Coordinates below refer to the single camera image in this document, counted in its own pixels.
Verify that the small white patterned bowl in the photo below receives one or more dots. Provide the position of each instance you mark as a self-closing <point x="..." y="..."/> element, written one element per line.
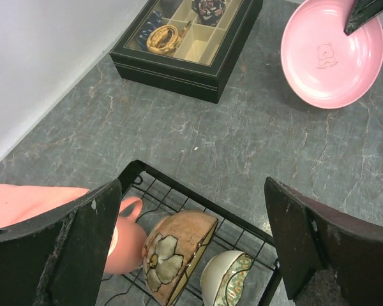
<point x="222" y="280"/>

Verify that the brown floral bowl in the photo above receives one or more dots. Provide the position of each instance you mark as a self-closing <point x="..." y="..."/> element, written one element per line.
<point x="173" y="250"/>

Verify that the blue patterned fabric roll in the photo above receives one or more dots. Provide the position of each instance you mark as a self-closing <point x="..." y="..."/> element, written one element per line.
<point x="153" y="22"/>

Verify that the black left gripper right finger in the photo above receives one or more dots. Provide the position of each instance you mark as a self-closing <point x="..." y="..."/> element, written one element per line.
<point x="326" y="257"/>

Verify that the pink folded cloth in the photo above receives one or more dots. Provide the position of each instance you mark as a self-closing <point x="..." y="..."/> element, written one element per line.
<point x="19" y="203"/>

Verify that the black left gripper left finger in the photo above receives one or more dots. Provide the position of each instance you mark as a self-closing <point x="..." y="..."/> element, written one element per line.
<point x="58" y="257"/>

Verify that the pink plate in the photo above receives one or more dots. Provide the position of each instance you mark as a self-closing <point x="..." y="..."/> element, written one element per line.
<point x="325" y="67"/>

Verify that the black compartment display box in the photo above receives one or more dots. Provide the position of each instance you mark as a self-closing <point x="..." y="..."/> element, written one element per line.
<point x="184" y="56"/>

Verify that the dark floral fabric rosette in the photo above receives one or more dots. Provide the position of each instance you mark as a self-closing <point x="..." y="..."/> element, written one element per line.
<point x="209" y="11"/>

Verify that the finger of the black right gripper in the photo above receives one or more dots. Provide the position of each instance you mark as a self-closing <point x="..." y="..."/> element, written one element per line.
<point x="360" y="13"/>

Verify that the pink ceramic mug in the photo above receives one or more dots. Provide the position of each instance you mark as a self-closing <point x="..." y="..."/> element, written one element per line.
<point x="125" y="252"/>

